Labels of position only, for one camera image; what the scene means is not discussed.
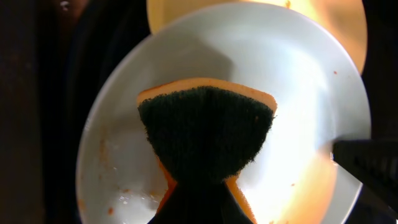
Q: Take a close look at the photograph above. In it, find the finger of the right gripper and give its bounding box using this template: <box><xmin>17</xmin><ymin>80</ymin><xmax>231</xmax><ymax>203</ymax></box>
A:
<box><xmin>332</xmin><ymin>139</ymin><xmax>397</xmax><ymax>212</ymax></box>

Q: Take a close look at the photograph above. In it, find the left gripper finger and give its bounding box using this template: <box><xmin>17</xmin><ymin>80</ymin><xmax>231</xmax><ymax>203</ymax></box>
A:
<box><xmin>148</xmin><ymin>183</ymin><xmax>252</xmax><ymax>224</ymax></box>

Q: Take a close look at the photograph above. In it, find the green and yellow sponge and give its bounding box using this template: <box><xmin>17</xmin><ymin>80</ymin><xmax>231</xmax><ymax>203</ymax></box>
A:
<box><xmin>137</xmin><ymin>78</ymin><xmax>277</xmax><ymax>221</ymax></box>

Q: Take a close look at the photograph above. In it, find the pale green plate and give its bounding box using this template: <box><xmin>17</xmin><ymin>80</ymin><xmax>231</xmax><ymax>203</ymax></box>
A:
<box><xmin>76</xmin><ymin>2</ymin><xmax>371</xmax><ymax>223</ymax></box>

